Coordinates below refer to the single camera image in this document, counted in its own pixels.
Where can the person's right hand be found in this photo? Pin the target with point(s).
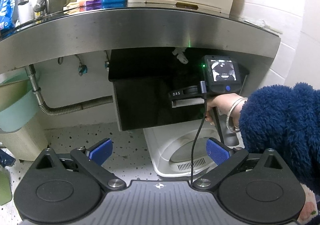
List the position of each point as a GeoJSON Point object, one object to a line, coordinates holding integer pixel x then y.
{"type": "Point", "coordinates": [228, 104]}

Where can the purple and orange box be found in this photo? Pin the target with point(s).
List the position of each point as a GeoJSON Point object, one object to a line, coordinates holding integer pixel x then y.
{"type": "Point", "coordinates": [82, 5]}

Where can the white cup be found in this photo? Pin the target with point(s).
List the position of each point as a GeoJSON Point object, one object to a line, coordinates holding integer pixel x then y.
{"type": "Point", "coordinates": [25, 13]}

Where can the blue snack bag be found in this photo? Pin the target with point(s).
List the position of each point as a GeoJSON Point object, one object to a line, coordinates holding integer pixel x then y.
{"type": "Point", "coordinates": [6, 14]}

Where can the right forearm blue fleece sleeve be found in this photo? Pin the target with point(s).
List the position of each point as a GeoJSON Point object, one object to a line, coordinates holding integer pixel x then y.
{"type": "Point", "coordinates": [285, 119]}

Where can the white bathroom scale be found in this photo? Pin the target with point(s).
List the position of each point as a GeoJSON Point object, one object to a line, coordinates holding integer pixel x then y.
{"type": "Point", "coordinates": [170, 148]}

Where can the cream perforated laundry basket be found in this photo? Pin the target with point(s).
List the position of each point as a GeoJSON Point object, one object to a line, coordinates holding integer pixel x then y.
{"type": "Point", "coordinates": [27, 142]}

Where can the clear plastic bag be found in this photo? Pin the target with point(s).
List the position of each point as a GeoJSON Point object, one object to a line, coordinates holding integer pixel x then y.
{"type": "Point", "coordinates": [262, 24]}

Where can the black drawer with metal handle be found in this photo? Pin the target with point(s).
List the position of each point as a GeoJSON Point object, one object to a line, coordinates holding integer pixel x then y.
{"type": "Point", "coordinates": [140, 81]}

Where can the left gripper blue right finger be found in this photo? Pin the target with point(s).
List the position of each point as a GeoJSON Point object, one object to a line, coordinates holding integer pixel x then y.
{"type": "Point", "coordinates": [217, 151]}

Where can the mint green plastic basin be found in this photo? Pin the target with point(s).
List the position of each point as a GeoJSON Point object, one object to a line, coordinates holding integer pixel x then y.
{"type": "Point", "coordinates": [18, 103]}

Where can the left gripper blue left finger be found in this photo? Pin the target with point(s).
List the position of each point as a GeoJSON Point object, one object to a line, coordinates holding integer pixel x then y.
{"type": "Point", "coordinates": [100, 151]}

